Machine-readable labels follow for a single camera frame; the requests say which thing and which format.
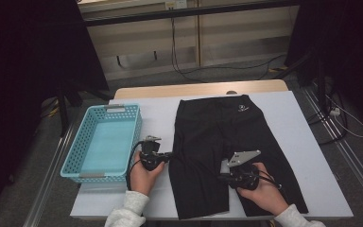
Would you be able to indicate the white wall outlet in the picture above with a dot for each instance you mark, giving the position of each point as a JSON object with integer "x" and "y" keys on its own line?
{"x": 176, "y": 3}

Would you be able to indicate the narrow black curtain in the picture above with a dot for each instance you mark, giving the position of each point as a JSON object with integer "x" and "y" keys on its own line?
{"x": 353, "y": 38}

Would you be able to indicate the black tripod stand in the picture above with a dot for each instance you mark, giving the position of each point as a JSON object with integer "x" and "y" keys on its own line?
{"x": 63, "y": 116}

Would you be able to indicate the person's left hand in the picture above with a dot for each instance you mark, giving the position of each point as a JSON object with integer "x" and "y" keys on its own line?
{"x": 140, "y": 179}

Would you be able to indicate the wooden table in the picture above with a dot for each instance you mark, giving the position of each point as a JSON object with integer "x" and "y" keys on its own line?
{"x": 186, "y": 90}

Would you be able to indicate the wide black curtain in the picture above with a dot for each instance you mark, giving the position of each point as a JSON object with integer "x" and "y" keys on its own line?
{"x": 19, "y": 63}

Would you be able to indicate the white plug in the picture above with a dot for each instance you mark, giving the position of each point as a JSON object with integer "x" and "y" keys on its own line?
{"x": 335, "y": 111}

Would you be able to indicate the person's right hand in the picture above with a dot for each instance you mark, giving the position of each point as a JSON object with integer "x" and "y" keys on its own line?
{"x": 264, "y": 195}

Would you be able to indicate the long metal floor rail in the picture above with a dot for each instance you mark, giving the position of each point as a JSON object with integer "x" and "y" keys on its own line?
{"x": 353, "y": 164}

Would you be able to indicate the black shorts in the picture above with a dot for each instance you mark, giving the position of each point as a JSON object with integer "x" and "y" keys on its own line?
{"x": 208, "y": 132}

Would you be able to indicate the short metal floor rail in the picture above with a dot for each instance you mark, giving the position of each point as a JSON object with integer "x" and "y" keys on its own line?
{"x": 45, "y": 186}

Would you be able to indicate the black horizontal bar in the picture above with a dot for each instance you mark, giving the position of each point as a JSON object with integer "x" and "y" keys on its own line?
{"x": 186, "y": 12}

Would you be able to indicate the beige wooden cabinet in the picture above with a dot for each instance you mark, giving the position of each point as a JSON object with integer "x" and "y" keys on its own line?
{"x": 239, "y": 34}

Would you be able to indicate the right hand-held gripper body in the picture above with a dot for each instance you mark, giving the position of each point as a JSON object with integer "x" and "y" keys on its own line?
{"x": 245, "y": 176}

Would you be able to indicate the light blue plastic basket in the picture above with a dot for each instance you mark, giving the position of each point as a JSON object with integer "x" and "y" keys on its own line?
{"x": 75, "y": 151}

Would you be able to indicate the white table cover sheet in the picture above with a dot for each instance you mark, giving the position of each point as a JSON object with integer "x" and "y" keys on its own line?
{"x": 296, "y": 116}

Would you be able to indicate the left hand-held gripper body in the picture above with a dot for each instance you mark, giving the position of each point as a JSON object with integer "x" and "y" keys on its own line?
{"x": 149, "y": 156}

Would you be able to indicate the dark table grommet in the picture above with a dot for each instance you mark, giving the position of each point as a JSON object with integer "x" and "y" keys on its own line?
{"x": 231, "y": 92}

